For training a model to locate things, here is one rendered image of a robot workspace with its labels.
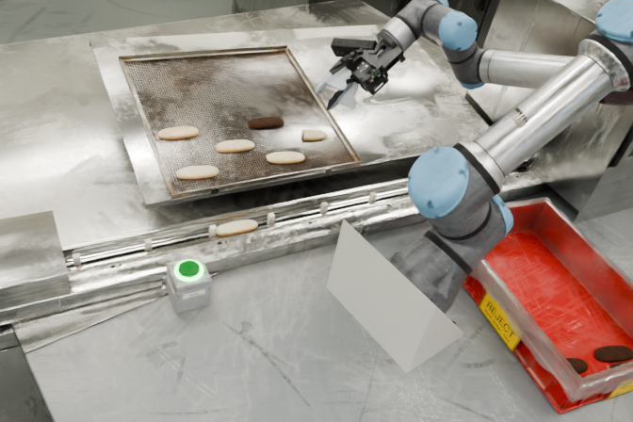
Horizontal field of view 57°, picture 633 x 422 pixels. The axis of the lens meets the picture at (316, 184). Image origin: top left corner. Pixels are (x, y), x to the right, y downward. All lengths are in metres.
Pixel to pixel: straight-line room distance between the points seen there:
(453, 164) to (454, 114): 0.82
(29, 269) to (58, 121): 0.64
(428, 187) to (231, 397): 0.50
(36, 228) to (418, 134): 1.02
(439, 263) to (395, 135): 0.61
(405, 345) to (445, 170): 0.34
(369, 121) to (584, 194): 0.60
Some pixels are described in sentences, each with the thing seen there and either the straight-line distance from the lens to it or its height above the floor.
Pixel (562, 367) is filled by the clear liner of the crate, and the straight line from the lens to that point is 1.20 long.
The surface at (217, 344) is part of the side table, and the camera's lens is 1.15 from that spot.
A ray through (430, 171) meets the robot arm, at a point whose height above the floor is 1.18.
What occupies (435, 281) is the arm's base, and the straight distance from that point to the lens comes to 1.12.
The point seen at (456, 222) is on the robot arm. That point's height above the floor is 1.11.
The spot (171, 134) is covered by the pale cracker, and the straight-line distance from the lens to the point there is 1.46.
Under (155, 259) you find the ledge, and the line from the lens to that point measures 1.23.
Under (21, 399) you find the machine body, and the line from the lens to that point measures 1.41.
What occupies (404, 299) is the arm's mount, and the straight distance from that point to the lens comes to 1.09.
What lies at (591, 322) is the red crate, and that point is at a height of 0.82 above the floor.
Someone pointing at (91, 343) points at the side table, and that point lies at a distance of 1.17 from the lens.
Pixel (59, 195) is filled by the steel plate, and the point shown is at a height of 0.82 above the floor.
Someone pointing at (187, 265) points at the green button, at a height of 0.91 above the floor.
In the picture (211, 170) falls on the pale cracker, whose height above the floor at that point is 0.91.
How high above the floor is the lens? 1.75
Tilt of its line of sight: 37 degrees down
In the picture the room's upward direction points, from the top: 12 degrees clockwise
